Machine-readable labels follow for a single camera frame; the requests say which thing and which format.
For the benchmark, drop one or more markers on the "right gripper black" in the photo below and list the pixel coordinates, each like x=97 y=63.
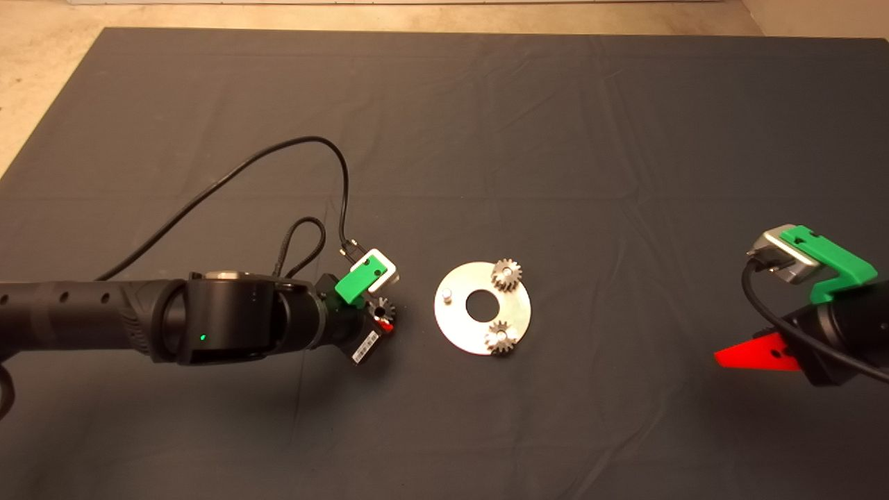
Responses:
x=816 y=347

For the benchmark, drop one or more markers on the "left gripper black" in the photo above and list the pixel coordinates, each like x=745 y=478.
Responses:
x=354 y=330

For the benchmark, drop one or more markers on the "steel planetary gear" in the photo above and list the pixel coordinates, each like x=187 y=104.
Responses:
x=507 y=278
x=493 y=344
x=387 y=307

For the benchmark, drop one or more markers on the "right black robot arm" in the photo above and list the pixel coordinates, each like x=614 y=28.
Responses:
x=865 y=326

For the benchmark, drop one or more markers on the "round metal carrier plate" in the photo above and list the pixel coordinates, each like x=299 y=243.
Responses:
x=458 y=326

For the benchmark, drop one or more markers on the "dark grey table cloth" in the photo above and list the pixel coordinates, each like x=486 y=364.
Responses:
x=555 y=104

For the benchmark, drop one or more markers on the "left wrist green camera mount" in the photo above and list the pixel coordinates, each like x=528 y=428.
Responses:
x=358 y=281

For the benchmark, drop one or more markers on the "wrist green camera mount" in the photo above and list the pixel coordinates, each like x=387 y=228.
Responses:
x=844 y=271
x=358 y=281

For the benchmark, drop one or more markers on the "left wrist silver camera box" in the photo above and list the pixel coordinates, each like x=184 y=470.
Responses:
x=385 y=272

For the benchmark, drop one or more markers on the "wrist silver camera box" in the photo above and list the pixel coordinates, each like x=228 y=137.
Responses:
x=774 y=250
x=385 y=272

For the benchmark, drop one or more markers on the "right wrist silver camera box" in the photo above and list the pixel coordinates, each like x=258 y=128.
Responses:
x=774 y=250

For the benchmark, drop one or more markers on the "right wrist green camera mount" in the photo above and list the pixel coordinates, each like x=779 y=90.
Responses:
x=844 y=271

